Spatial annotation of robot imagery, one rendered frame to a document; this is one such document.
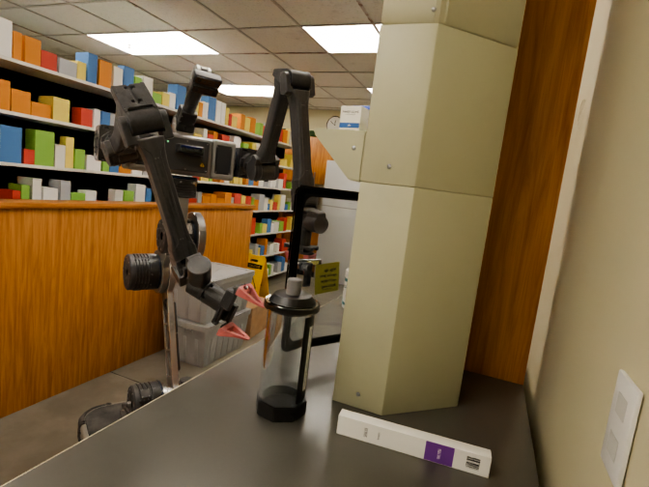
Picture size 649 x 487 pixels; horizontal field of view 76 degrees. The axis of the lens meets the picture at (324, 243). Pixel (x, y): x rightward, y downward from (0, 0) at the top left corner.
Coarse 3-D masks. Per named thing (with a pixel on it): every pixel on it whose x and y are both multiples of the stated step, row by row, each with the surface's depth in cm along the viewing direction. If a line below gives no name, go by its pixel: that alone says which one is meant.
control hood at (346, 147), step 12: (324, 132) 85; (336, 132) 84; (348, 132) 84; (360, 132) 83; (324, 144) 86; (336, 144) 85; (348, 144) 84; (360, 144) 83; (336, 156) 85; (348, 156) 84; (360, 156) 83; (348, 168) 84; (360, 168) 83
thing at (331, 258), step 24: (312, 216) 98; (336, 216) 102; (312, 240) 99; (336, 240) 103; (288, 264) 96; (336, 264) 105; (312, 288) 101; (336, 288) 106; (336, 312) 108; (312, 336) 104
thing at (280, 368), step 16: (272, 304) 76; (272, 320) 77; (288, 320) 76; (304, 320) 77; (272, 336) 78; (288, 336) 77; (272, 352) 78; (288, 352) 77; (272, 368) 78; (288, 368) 78; (272, 384) 78; (288, 384) 78; (272, 400) 79; (288, 400) 79
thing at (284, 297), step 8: (288, 280) 79; (296, 280) 79; (288, 288) 79; (296, 288) 79; (272, 296) 79; (280, 296) 78; (288, 296) 78; (296, 296) 79; (304, 296) 80; (312, 296) 81; (280, 304) 76; (288, 304) 76; (296, 304) 76; (304, 304) 77; (312, 304) 78
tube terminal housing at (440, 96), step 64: (384, 64) 80; (448, 64) 78; (512, 64) 83; (384, 128) 81; (448, 128) 80; (384, 192) 82; (448, 192) 83; (384, 256) 83; (448, 256) 85; (384, 320) 84; (448, 320) 88; (384, 384) 85; (448, 384) 91
